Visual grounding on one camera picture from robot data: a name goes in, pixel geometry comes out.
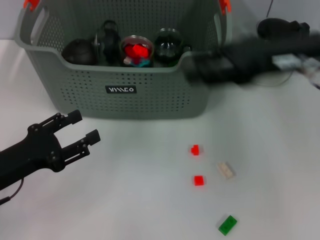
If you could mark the grey perforated storage basket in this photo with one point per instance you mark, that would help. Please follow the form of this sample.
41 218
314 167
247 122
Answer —
125 95

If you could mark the glass carafe with black lid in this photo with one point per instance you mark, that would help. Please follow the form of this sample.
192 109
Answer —
277 26

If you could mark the black lidded glass jar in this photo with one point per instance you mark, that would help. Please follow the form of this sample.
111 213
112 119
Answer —
111 45

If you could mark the dark clay teapot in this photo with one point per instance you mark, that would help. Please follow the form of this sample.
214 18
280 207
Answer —
77 53

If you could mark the small red building block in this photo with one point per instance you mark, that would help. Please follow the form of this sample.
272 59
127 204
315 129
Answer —
195 149
199 180

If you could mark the white building block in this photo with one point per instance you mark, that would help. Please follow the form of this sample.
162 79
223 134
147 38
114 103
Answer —
128 60
226 170

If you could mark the teal building block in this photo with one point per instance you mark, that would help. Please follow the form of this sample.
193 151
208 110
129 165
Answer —
141 64

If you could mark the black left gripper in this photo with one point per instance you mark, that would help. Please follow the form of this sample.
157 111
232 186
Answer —
30 155

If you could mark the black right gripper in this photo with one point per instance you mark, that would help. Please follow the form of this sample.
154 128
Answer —
262 57

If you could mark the glass teacup with black sleeve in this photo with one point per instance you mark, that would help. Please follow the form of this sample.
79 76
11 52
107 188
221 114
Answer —
167 48
125 47

